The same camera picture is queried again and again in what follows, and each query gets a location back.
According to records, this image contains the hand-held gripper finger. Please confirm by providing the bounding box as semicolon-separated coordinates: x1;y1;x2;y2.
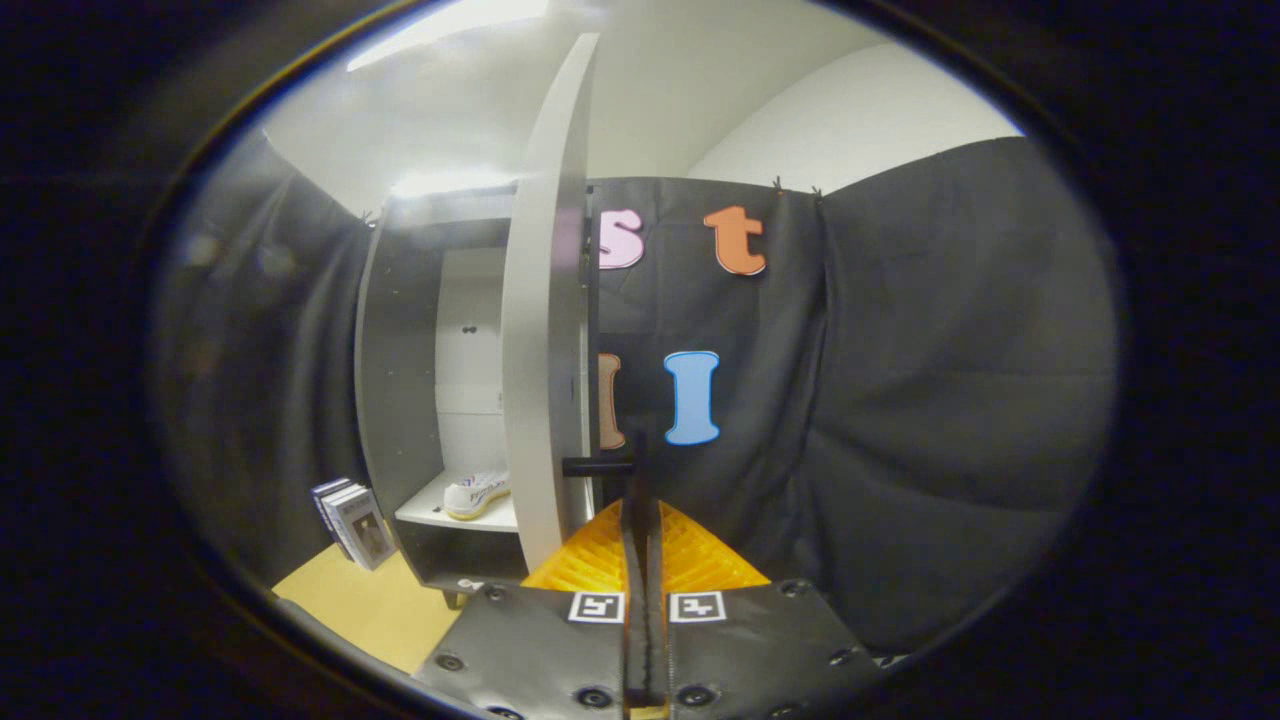
645;435;883;720
415;433;648;720

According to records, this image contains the white shoe with yellow sole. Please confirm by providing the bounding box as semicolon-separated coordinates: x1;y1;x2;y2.
442;471;512;522

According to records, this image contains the white shoe cabinet door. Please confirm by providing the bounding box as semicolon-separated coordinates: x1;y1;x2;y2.
499;33;602;574

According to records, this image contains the dark grey shoe cabinet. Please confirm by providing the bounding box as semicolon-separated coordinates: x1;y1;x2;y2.
355;188;603;611

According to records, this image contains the stack of grey books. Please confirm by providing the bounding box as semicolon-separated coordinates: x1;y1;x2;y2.
310;477;399;572

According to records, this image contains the black backdrop cloth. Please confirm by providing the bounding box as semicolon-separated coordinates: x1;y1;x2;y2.
150;130;1121;657

